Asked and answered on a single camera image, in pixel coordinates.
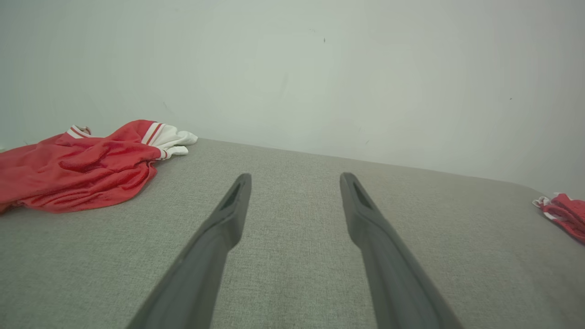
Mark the red shorts with white stripe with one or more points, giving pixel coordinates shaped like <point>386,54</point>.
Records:
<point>566,212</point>

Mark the red and white basketball jersey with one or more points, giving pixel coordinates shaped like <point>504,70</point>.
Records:
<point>82,169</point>

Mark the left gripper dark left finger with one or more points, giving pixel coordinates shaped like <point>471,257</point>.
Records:
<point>201,265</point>

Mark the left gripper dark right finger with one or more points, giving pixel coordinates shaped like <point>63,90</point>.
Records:
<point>393,274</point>

